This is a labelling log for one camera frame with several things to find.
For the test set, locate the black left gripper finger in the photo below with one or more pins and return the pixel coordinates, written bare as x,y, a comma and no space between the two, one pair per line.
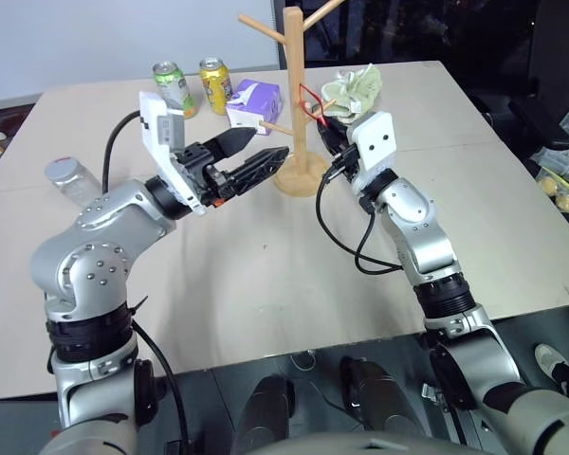
234,140
263,163

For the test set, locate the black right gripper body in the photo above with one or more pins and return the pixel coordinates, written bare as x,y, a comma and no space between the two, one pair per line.
347,158

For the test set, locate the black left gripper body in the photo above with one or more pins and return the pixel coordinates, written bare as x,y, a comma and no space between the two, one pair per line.
196,166

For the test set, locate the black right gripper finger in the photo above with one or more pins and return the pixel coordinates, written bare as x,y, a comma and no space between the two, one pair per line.
341,140
326,135

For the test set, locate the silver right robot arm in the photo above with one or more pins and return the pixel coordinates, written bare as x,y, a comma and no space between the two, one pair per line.
422,223

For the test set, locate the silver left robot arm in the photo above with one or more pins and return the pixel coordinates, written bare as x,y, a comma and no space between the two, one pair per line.
99,223

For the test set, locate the wooden tree stand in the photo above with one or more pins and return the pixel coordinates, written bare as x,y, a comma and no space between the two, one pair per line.
296,95

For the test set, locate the purple tissue box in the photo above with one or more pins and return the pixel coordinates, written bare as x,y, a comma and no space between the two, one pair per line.
256,102

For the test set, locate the pale green cloth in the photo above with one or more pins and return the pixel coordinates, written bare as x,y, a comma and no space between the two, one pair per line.
355,92

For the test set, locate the yellow drink can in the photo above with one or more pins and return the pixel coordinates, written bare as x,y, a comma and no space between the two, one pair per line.
216,87

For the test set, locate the green drink can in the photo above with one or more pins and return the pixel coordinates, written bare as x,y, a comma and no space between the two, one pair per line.
176,90

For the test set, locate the clear jar with white lid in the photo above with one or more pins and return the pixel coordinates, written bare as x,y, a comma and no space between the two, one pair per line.
73,182

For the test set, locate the black chair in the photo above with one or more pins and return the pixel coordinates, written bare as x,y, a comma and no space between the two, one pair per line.
536,71

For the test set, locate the bag of yellow balls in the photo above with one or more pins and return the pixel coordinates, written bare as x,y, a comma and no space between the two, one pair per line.
566,180

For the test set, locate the grey white sneaker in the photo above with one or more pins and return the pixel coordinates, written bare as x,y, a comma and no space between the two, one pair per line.
550,360

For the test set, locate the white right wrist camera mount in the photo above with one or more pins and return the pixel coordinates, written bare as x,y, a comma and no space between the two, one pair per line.
377,137

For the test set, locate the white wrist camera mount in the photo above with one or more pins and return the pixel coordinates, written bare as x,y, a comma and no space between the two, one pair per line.
154,128
377,137

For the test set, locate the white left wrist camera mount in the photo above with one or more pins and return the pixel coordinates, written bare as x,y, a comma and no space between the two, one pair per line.
154,128

